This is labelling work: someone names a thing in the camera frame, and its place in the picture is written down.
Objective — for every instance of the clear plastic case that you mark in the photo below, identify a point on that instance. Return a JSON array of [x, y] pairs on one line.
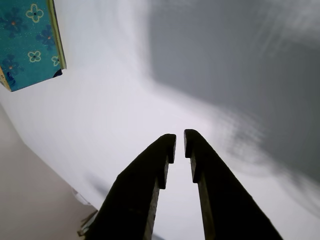
[[80, 197]]

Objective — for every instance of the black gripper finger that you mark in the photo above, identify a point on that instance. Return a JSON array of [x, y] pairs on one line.
[[132, 195], [225, 200]]

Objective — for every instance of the dark furniture frame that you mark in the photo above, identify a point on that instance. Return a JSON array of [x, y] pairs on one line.
[[86, 225]]

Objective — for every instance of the yellow and blue floral box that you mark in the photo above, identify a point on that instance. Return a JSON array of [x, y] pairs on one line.
[[25, 45]]

